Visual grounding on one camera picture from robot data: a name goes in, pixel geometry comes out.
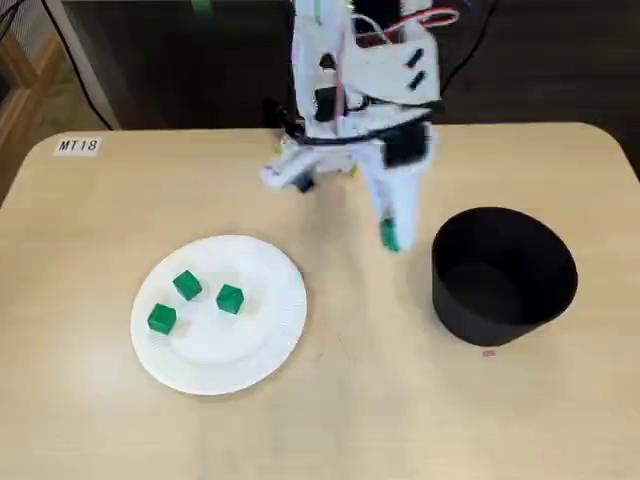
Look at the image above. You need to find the white MT18 label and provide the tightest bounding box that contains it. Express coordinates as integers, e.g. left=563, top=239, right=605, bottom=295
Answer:
left=53, top=137, right=103, bottom=158

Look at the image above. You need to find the black plug connector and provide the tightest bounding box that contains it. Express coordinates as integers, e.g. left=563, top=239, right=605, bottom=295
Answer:
left=262, top=97, right=304, bottom=139

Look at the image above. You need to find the white paper plate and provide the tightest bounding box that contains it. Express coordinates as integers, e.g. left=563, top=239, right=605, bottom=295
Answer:
left=129, top=234, right=308, bottom=397

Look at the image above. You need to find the white post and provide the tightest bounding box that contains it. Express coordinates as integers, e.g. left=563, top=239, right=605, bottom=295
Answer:
left=42, top=0, right=122, bottom=132

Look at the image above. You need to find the thin black cable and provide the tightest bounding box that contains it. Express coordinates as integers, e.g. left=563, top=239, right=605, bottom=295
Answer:
left=439, top=0, right=501, bottom=99
left=42, top=0, right=110, bottom=127

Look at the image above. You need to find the green block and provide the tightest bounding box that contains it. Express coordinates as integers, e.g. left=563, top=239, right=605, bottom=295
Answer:
left=215, top=283, right=247, bottom=315
left=146, top=302, right=178, bottom=335
left=379, top=216, right=403, bottom=253
left=172, top=269, right=203, bottom=302

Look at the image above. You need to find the dark cabinet panel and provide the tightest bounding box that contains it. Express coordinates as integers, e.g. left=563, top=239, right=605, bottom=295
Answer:
left=62, top=0, right=640, bottom=132

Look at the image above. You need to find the wooden furniture frame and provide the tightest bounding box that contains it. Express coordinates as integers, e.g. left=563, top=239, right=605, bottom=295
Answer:
left=0, top=27, right=69, bottom=166

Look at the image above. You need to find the black pot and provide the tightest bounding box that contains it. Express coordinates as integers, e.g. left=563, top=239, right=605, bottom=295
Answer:
left=430, top=206, right=580, bottom=348

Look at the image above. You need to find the red white servo wire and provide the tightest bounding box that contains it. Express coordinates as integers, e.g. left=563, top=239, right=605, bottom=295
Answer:
left=334, top=9, right=460, bottom=134

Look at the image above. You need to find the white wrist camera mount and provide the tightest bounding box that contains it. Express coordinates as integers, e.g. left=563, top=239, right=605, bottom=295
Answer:
left=258, top=149, right=322, bottom=195

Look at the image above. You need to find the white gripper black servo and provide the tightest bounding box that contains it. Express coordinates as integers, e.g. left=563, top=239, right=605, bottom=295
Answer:
left=349, top=117, right=436, bottom=253

